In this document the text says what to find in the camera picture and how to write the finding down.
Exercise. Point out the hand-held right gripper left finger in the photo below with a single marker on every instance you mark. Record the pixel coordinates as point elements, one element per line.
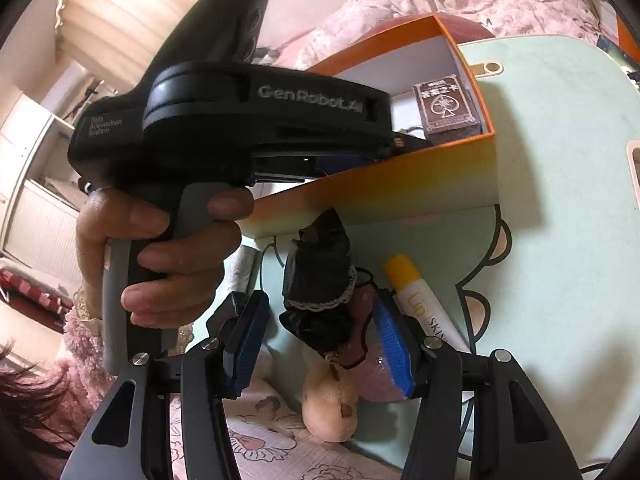
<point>247,350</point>

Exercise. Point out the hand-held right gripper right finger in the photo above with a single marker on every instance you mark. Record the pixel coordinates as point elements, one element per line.
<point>395,355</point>

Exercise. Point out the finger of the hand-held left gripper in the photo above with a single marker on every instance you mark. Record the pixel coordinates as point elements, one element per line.
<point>300,162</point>

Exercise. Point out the yellow-capped lip balm tube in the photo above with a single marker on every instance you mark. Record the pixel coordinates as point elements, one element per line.
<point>415,295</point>

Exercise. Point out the grey patterned paper roll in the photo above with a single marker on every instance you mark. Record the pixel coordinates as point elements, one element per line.
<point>245,270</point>

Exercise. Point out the orange cardboard box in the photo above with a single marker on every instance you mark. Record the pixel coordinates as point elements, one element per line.
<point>400,185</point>

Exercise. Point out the brown card box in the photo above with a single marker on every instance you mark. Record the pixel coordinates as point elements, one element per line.
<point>447,105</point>

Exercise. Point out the person's left hand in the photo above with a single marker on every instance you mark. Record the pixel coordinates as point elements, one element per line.
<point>115,220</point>

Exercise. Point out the pink translucent plastic item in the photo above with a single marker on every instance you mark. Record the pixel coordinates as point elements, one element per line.
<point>380,380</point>

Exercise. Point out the small beige plush toy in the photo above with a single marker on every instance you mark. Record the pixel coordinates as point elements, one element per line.
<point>327,410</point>

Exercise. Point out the pink floral cloth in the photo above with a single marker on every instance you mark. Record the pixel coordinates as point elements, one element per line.
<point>270,450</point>

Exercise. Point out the black lace-trimmed cloth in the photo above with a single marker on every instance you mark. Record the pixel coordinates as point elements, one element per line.
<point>315,270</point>

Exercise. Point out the beige curtain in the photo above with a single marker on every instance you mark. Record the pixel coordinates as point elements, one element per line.
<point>105,15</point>

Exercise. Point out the white wardrobe shelving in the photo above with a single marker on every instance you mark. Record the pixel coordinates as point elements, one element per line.
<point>35,175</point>

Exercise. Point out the pink floral blanket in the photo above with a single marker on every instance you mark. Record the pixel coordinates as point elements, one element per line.
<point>450,5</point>

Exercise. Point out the person's dark hair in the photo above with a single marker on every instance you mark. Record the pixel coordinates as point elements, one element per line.
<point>30,410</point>

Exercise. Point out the red patterned cloth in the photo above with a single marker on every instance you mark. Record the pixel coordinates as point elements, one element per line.
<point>25,290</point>

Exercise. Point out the dark flat item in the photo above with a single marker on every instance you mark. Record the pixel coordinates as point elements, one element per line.
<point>620,67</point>

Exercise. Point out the orange item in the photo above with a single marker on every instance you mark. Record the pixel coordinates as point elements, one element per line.
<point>627,40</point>

